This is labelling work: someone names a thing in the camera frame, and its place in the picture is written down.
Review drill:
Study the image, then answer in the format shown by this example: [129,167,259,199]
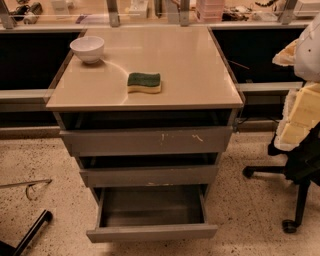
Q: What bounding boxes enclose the pink stacked plastic boxes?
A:
[195,0,225,23]

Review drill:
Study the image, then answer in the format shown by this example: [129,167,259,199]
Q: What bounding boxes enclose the black office chair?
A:
[242,124,320,233]

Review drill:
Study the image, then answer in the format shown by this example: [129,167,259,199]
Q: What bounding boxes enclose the white ceramic bowl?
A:
[70,36,104,63]

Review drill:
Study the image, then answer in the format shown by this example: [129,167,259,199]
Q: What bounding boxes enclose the grey bottom drawer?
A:
[87,185,217,243]

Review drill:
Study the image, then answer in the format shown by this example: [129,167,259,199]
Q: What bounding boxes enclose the grey top drawer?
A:
[60,126,232,157]

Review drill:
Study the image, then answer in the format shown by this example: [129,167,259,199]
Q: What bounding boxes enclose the thin metal rod on floor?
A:
[0,179,52,201]

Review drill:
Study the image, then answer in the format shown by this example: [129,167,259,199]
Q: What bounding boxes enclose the black chair leg left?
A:
[0,210,53,256]

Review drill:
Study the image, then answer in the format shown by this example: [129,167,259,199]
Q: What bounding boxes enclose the grey drawer cabinet beige top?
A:
[47,27,243,214]

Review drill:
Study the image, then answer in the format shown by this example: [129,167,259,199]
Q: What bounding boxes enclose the grey drawer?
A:
[87,185,217,243]
[60,126,232,157]
[80,165,218,187]

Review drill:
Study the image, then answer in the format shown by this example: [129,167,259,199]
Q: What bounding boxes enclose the green and yellow sponge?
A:
[127,72,161,94]

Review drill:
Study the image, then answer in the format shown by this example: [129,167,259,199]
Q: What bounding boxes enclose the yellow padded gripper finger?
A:
[273,82,320,151]
[272,40,298,67]

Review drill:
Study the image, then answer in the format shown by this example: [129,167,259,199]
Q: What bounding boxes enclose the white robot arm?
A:
[272,14,320,151]

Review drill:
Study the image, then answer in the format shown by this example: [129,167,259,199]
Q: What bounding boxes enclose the grey middle drawer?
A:
[80,165,218,187]

